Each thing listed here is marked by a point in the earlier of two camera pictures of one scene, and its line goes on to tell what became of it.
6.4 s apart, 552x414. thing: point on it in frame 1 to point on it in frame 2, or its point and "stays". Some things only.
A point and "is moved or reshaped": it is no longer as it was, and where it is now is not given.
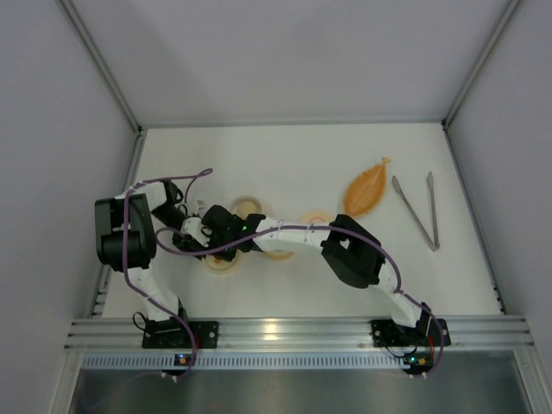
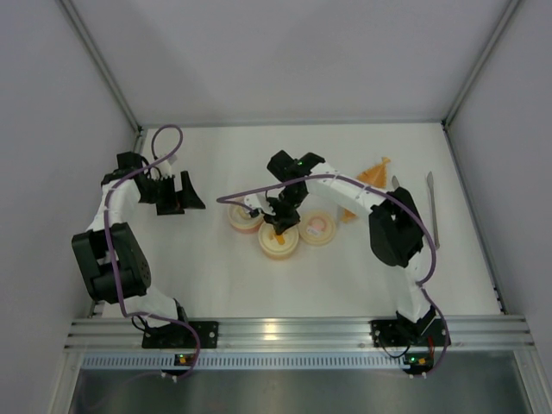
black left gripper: (182, 241) to (178, 195)
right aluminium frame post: (511, 9) stays
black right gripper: (211, 233) to (284, 211)
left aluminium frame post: (110, 80) stays
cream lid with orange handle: (222, 266) is moved or reshaped
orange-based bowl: (279, 254) stays
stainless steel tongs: (398, 186) stays
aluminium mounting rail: (492, 334) stays
